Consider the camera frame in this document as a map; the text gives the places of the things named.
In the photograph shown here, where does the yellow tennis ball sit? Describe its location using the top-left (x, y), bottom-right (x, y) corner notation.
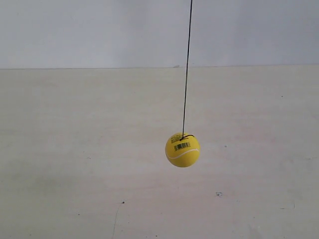
top-left (165, 132), bottom-right (200, 168)

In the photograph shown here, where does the black hanging string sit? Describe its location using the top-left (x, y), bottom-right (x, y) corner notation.
top-left (181, 0), bottom-right (194, 139)

